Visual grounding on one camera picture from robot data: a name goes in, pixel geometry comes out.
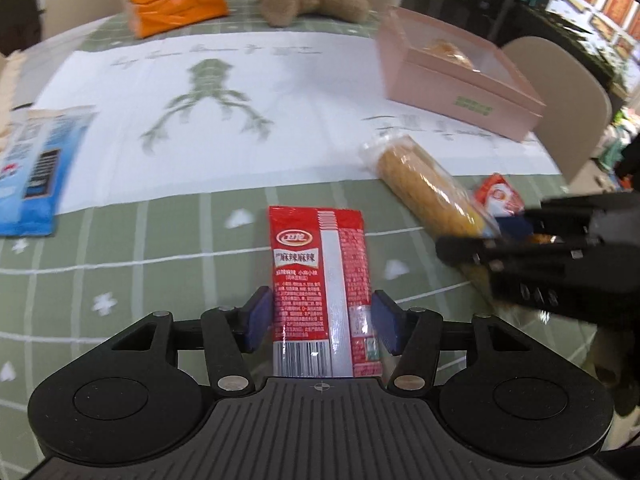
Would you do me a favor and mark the red spicy snack packet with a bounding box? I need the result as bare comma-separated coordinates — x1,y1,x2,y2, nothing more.
268,205,383,378

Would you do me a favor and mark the black fish tank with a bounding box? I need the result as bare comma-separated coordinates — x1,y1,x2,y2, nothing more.
520,0,621,91

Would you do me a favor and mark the black water dispenser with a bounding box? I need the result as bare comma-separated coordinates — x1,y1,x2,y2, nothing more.
440,0,501,46

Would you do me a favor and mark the orange white snack packet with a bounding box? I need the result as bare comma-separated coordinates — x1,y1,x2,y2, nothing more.
472,172,526,218

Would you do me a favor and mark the blue white snack packet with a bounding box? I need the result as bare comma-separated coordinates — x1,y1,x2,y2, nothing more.
0,105,97,237

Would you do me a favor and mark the pink cardboard box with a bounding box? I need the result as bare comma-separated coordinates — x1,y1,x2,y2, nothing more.
375,7,547,142

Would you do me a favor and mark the packaged corn cob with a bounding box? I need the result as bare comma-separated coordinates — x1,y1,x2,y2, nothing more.
359,135,501,241

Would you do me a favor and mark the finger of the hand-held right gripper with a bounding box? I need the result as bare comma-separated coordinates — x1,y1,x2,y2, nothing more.
435,235,601,275
500,195,608,239

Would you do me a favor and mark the colourful plastic toy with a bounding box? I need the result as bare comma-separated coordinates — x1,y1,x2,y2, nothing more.
597,105,640,171

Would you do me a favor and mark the green checkered tablecloth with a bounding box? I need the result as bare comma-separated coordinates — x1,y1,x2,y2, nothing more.
0,0,640,461

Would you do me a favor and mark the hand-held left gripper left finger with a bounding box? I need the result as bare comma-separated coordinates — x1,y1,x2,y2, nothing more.
107,286,274,397

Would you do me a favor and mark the orange tissue pack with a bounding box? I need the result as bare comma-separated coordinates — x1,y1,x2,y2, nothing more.
127,0,231,39

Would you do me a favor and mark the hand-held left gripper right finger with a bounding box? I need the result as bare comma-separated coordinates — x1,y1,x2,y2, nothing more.
372,290,538,397

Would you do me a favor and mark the person's dark clothing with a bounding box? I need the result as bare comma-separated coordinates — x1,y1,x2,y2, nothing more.
592,322,640,418

